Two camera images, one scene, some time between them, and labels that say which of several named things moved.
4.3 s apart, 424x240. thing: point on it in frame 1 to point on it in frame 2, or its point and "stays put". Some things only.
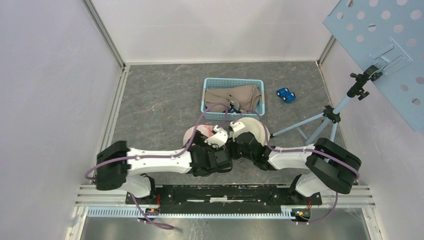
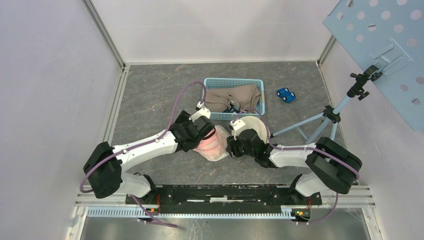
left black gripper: (200, 141) to (189, 122)
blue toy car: (287, 95) stays put
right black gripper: (231, 145) stays put
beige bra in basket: (219, 100) stays put
